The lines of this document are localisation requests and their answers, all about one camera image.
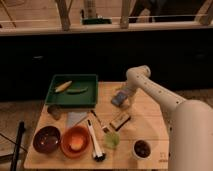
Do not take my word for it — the green plastic tray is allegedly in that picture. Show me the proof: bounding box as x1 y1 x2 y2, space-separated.
45 74 98 108

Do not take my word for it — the yellow ball in bowl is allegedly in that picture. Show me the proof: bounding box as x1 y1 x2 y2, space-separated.
70 140 83 151

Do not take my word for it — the grey cloth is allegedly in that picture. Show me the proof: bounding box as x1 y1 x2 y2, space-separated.
67 112 87 128

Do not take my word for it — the small metal spoon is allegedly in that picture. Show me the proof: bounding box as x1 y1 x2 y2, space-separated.
91 110 110 133

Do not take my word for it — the wooden block with black stripe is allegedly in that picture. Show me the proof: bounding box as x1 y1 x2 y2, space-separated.
110 113 131 131

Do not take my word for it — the green object on shelf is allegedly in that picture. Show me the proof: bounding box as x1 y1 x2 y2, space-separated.
82 18 112 25

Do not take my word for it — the green pea pod toy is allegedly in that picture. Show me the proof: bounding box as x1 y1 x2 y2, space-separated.
67 87 88 94

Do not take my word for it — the purple bowl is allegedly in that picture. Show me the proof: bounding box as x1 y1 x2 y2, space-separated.
33 126 61 154

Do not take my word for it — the orange bowl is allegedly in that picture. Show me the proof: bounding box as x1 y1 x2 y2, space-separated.
60 126 90 159

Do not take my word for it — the brown rock-like object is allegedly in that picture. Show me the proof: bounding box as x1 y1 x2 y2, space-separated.
47 105 61 120

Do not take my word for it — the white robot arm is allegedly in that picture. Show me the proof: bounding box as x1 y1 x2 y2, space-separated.
121 65 213 171

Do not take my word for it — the blue sponge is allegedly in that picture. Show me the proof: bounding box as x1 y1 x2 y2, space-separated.
111 92 127 107

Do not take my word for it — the green plastic cup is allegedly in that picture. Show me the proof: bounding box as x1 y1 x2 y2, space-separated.
104 132 120 149

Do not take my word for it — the white cup with dark contents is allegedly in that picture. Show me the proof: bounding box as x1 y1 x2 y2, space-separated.
132 140 151 160

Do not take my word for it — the yellow corn cob toy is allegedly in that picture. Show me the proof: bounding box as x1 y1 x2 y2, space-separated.
55 81 72 93

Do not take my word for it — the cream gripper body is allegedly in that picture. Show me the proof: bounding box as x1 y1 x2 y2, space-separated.
118 86 136 106

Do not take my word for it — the black pole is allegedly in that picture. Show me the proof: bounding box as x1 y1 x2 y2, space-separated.
10 121 25 171

